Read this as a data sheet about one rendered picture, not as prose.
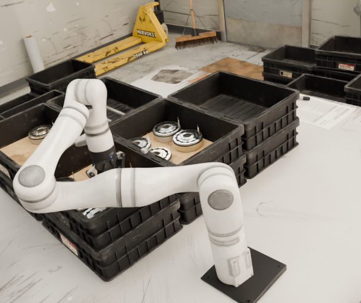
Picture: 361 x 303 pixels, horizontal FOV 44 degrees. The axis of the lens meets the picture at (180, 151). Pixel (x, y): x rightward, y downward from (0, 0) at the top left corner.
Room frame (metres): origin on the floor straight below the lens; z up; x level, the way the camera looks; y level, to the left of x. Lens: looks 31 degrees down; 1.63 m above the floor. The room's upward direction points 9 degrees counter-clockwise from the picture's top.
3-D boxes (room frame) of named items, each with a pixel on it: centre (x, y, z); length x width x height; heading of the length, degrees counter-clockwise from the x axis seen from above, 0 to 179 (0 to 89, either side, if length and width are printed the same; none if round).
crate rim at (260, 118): (1.49, -0.21, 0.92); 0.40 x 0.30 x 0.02; 38
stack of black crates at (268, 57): (2.90, -0.89, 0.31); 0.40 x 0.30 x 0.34; 42
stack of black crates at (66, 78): (3.00, 0.73, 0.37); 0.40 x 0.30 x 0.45; 132
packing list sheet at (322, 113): (1.70, -0.58, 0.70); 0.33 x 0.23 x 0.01; 41
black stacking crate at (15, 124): (1.44, 0.50, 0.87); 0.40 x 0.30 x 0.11; 38
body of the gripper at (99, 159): (1.15, 0.23, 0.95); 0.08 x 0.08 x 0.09
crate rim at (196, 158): (1.31, 0.02, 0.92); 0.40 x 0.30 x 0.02; 38
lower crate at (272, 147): (1.49, -0.21, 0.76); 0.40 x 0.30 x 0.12; 38
